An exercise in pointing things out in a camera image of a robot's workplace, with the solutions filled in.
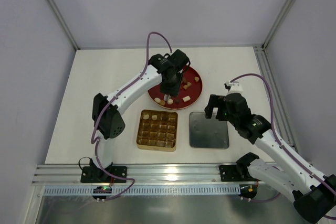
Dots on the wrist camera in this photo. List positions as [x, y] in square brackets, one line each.
[179, 60]
[233, 87]

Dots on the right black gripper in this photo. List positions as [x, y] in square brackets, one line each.
[219, 104]

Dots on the tan cube chocolate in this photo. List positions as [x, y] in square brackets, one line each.
[146, 116]

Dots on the aluminium rail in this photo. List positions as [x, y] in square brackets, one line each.
[142, 173]

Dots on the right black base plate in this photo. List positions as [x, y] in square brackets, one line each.
[235, 173]

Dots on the white oval chocolate right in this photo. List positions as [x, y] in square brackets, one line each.
[170, 101]

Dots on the silver square tin lid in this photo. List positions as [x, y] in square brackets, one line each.
[207, 133]

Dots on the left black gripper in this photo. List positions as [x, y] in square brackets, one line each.
[169, 88]

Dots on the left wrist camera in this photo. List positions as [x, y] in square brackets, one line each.
[179, 60]

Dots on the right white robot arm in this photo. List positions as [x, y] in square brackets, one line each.
[311, 192]

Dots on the round red tray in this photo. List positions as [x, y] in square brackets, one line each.
[194, 91]

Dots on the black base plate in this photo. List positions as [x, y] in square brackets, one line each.
[91, 175]
[235, 173]

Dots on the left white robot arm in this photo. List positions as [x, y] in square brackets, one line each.
[107, 110]

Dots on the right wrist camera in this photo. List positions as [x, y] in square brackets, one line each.
[233, 87]

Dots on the slotted cable duct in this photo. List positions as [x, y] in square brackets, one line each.
[143, 190]

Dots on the white rectangular chocolate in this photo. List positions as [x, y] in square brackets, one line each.
[187, 98]

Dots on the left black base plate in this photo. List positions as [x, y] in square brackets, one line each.
[91, 175]

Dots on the gold chocolate box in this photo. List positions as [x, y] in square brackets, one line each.
[159, 134]

